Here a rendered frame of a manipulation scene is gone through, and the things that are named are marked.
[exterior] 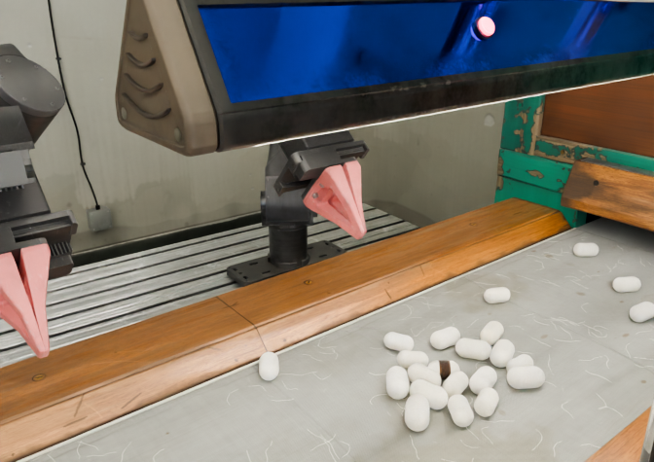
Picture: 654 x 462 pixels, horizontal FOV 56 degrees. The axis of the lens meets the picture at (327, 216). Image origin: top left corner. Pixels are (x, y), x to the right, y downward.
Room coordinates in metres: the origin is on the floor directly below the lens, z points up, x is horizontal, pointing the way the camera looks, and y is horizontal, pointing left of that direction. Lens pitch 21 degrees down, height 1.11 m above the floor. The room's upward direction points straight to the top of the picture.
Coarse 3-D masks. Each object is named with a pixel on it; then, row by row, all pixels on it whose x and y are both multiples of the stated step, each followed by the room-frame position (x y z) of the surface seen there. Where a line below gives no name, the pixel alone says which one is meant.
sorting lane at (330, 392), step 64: (512, 256) 0.82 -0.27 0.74; (576, 256) 0.82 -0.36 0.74; (640, 256) 0.82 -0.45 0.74; (384, 320) 0.63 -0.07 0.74; (448, 320) 0.63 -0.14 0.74; (512, 320) 0.63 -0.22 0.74; (576, 320) 0.63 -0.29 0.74; (256, 384) 0.51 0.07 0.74; (320, 384) 0.51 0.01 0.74; (384, 384) 0.51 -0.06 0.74; (576, 384) 0.51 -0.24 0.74; (640, 384) 0.51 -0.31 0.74; (64, 448) 0.42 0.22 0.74; (128, 448) 0.42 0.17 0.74; (192, 448) 0.42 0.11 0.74; (256, 448) 0.42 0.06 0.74; (320, 448) 0.42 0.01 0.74; (384, 448) 0.42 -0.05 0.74; (448, 448) 0.42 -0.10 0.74; (512, 448) 0.42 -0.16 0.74; (576, 448) 0.42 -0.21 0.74
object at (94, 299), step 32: (256, 224) 1.12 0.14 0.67; (320, 224) 1.12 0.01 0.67; (384, 224) 1.12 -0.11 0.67; (128, 256) 0.97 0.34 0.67; (160, 256) 0.97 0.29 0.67; (192, 256) 0.99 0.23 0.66; (224, 256) 0.97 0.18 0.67; (256, 256) 0.97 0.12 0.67; (64, 288) 0.86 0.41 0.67; (96, 288) 0.85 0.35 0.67; (128, 288) 0.85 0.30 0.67; (160, 288) 0.85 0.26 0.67; (192, 288) 0.85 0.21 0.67; (224, 288) 0.85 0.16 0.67; (0, 320) 0.75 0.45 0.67; (64, 320) 0.75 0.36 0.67; (96, 320) 0.75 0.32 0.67; (128, 320) 0.75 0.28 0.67; (0, 352) 0.69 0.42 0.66; (32, 352) 0.67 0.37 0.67
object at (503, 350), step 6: (498, 342) 0.55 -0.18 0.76; (504, 342) 0.55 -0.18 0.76; (510, 342) 0.55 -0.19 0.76; (492, 348) 0.55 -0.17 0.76; (498, 348) 0.54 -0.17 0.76; (504, 348) 0.54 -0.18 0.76; (510, 348) 0.55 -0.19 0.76; (492, 354) 0.54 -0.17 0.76; (498, 354) 0.54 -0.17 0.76; (504, 354) 0.54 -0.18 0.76; (510, 354) 0.54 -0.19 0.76; (492, 360) 0.54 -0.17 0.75; (498, 360) 0.53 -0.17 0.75; (504, 360) 0.53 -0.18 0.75; (498, 366) 0.53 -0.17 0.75; (504, 366) 0.53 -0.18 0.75
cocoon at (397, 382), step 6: (396, 366) 0.51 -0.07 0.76; (390, 372) 0.50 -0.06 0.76; (396, 372) 0.50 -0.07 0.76; (402, 372) 0.50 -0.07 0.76; (390, 378) 0.49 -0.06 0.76; (396, 378) 0.49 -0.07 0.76; (402, 378) 0.49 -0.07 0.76; (408, 378) 0.50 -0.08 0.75; (390, 384) 0.49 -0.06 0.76; (396, 384) 0.48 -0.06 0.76; (402, 384) 0.48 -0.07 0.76; (408, 384) 0.49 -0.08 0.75; (390, 390) 0.48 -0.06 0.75; (396, 390) 0.48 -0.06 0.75; (402, 390) 0.48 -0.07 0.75; (408, 390) 0.49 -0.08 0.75; (390, 396) 0.48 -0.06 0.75; (396, 396) 0.48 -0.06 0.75; (402, 396) 0.48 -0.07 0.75
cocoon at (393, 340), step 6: (390, 336) 0.57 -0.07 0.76; (396, 336) 0.57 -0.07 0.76; (402, 336) 0.57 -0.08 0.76; (408, 336) 0.57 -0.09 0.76; (384, 342) 0.57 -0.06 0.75; (390, 342) 0.57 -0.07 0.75; (396, 342) 0.56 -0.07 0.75; (402, 342) 0.56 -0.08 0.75; (408, 342) 0.56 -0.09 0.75; (390, 348) 0.57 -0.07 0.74; (396, 348) 0.56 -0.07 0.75; (402, 348) 0.56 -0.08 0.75; (408, 348) 0.56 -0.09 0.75
